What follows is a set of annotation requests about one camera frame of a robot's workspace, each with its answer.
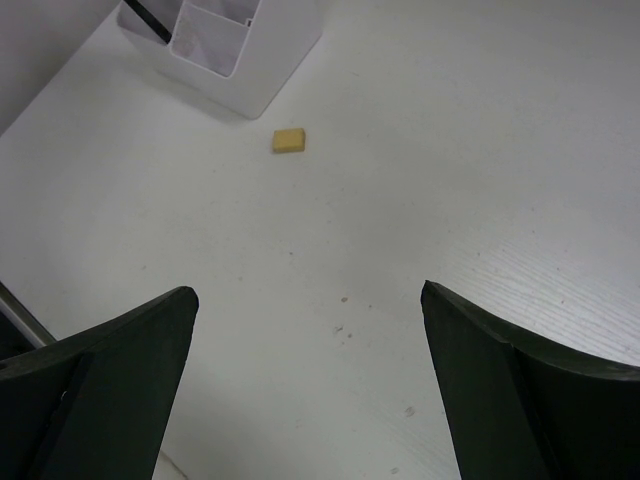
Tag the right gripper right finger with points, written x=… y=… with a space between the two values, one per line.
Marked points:
x=521 y=406

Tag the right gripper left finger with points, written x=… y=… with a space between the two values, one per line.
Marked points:
x=95 y=405

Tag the yellow eraser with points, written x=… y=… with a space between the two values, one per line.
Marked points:
x=289 y=141

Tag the black handled scissors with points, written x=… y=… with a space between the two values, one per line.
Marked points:
x=150 y=20

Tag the white compartment organizer box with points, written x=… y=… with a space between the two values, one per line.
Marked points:
x=237 y=53

